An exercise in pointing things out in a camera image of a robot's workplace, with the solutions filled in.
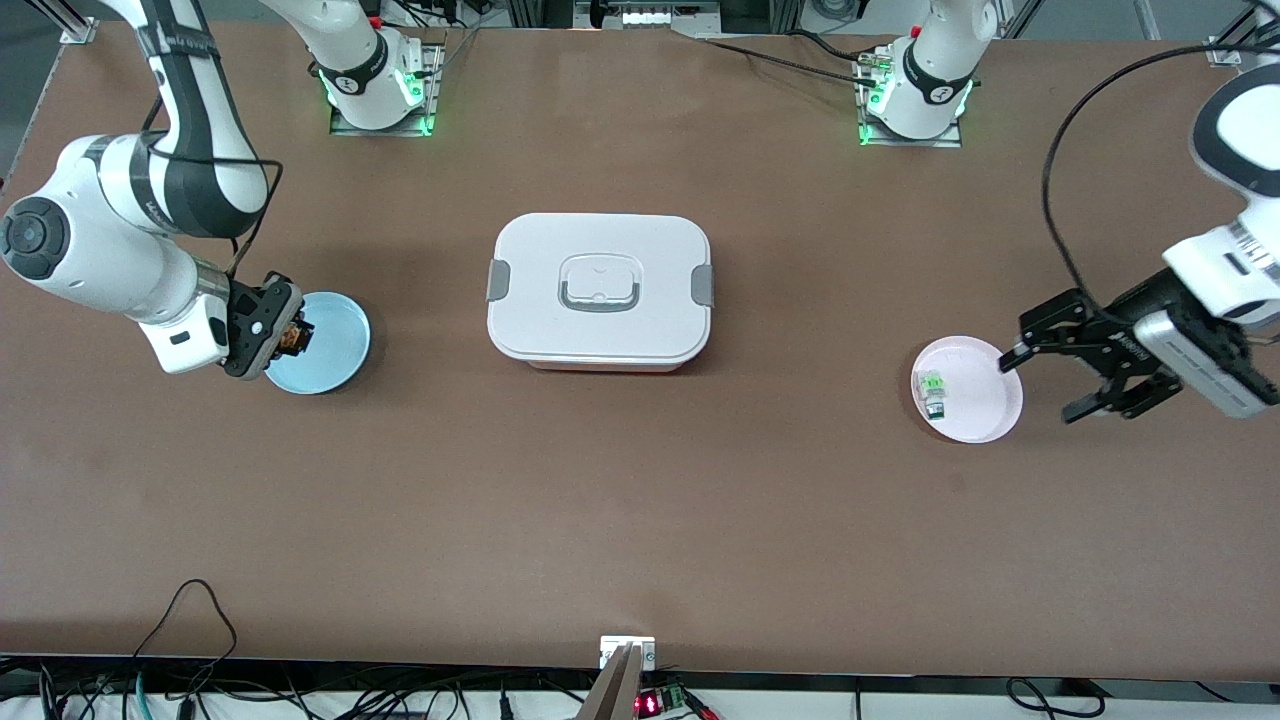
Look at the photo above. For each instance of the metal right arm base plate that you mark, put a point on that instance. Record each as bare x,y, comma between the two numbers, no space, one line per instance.
435,80

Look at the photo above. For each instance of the circuit board with red display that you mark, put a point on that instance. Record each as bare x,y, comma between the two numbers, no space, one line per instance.
660,702

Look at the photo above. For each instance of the pink round plate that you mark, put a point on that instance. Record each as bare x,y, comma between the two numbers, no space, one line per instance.
985,395

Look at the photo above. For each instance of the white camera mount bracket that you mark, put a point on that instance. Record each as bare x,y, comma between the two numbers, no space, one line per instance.
612,650

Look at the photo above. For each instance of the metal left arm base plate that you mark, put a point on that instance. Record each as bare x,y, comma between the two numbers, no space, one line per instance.
870,135

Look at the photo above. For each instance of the light blue round plate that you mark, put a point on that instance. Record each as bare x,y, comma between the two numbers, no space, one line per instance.
335,345

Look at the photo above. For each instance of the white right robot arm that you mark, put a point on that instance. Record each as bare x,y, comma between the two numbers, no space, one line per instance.
100,240

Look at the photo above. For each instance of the grey camera mount bar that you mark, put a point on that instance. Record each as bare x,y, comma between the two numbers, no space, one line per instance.
612,690

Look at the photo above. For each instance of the aluminium frame corner bracket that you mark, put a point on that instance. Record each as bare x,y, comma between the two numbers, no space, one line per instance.
1225,52
78,32

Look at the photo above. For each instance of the white lunch box with lid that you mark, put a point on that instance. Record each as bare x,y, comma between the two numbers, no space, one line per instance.
600,290

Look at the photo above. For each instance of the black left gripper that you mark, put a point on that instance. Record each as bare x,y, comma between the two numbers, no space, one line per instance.
1122,337

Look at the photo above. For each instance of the orange and black switch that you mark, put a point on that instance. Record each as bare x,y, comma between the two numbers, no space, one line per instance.
297,337

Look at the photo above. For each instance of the green and white switch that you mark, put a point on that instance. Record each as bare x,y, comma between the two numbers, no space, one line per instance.
934,392

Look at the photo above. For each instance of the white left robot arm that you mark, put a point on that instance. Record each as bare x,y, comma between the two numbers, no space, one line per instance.
1235,270

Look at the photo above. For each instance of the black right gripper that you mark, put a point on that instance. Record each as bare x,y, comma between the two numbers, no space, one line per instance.
295,335

